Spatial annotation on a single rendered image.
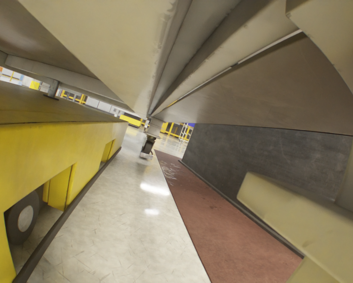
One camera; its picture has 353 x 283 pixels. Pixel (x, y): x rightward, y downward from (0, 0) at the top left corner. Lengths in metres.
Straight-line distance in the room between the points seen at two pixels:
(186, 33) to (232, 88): 0.08
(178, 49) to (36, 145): 0.22
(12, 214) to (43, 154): 0.14
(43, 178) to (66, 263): 0.19
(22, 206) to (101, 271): 0.20
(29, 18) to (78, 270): 0.48
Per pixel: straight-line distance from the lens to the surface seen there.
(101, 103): 10.28
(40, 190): 0.47
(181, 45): 0.22
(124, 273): 0.41
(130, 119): 5.86
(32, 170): 0.24
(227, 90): 0.18
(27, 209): 0.38
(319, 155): 0.91
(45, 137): 0.24
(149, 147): 1.55
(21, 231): 0.39
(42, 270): 0.38
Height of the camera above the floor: 0.31
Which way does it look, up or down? 3 degrees down
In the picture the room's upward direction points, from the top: 20 degrees clockwise
